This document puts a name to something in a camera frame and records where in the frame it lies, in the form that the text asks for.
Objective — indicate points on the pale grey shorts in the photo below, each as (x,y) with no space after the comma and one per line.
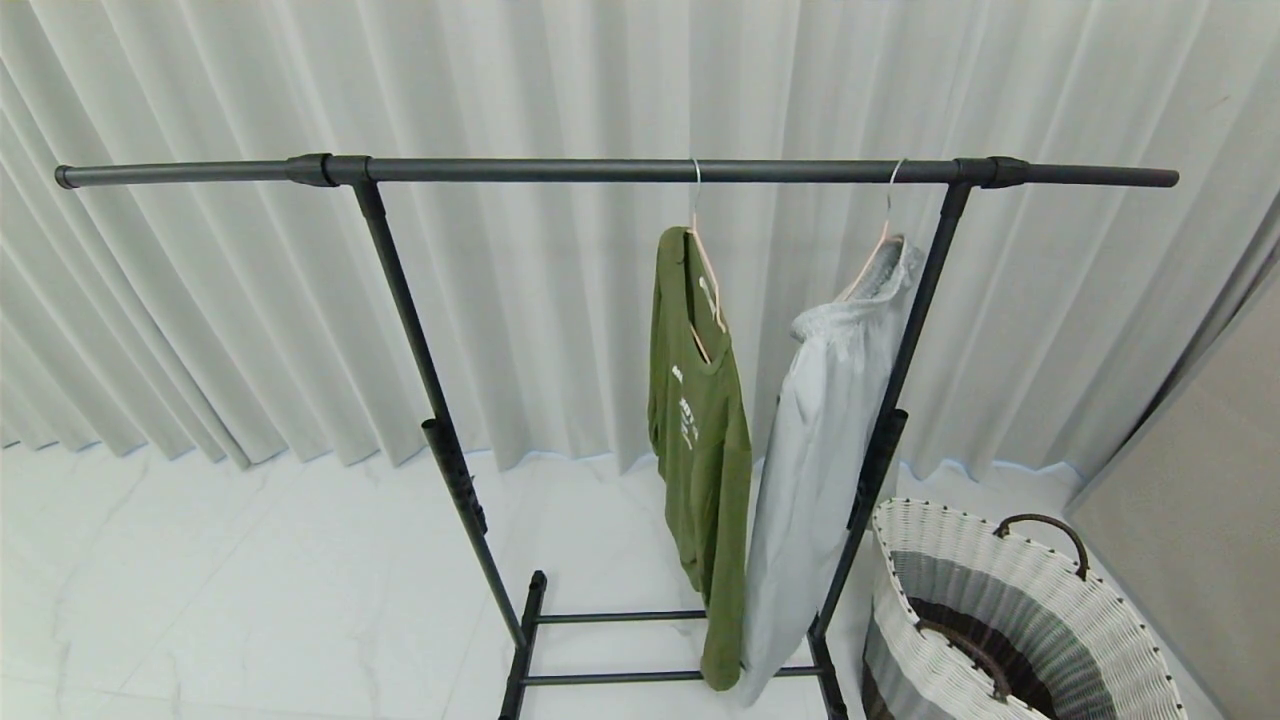
(820,450)

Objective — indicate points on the white curtain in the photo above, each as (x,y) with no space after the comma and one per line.
(200,300)

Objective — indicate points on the green long-sleeved shirt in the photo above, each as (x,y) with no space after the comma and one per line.
(700,480)

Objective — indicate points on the white laundry basket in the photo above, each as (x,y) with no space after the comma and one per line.
(1050,600)

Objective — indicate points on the black clothes rack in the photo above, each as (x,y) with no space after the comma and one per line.
(600,170)

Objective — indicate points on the pink clothes hanger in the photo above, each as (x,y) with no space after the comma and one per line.
(711,280)
(880,243)

